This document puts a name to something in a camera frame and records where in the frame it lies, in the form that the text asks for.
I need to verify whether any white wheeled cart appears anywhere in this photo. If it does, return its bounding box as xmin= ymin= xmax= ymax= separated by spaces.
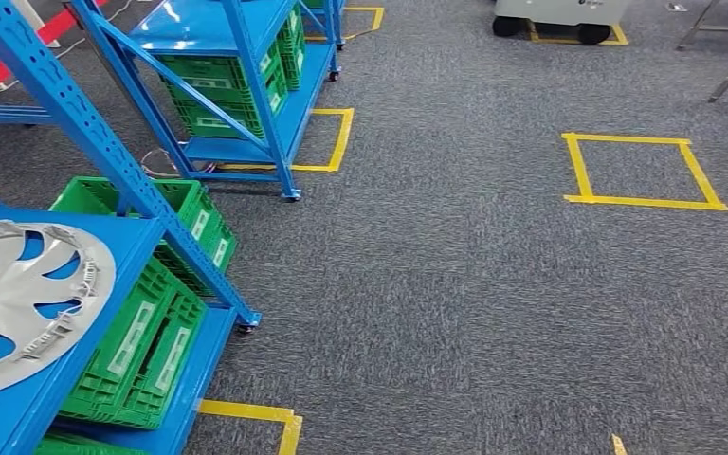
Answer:
xmin=491 ymin=0 xmax=632 ymax=46

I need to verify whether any small blue metal rack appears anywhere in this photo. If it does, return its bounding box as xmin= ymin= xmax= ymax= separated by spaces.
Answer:
xmin=65 ymin=0 xmax=346 ymax=204

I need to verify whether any open green plastic crate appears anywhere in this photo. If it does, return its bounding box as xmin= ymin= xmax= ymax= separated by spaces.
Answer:
xmin=49 ymin=175 xmax=228 ymax=252

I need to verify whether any grey plastic wheel hubcap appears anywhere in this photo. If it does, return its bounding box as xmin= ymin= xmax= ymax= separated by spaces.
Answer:
xmin=0 ymin=219 xmax=118 ymax=403

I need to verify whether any blue metal shelf rack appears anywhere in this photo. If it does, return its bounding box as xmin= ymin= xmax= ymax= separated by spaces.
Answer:
xmin=0 ymin=0 xmax=263 ymax=455

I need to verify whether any bundle of thin wires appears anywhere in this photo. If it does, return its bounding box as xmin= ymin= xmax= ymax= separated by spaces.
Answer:
xmin=139 ymin=147 xmax=218 ymax=180

